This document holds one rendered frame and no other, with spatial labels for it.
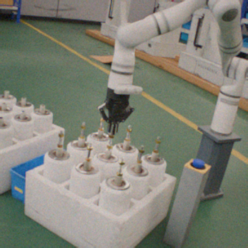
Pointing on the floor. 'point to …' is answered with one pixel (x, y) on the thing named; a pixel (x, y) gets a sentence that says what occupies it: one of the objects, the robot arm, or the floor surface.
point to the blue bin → (18, 177)
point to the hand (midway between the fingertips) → (112, 128)
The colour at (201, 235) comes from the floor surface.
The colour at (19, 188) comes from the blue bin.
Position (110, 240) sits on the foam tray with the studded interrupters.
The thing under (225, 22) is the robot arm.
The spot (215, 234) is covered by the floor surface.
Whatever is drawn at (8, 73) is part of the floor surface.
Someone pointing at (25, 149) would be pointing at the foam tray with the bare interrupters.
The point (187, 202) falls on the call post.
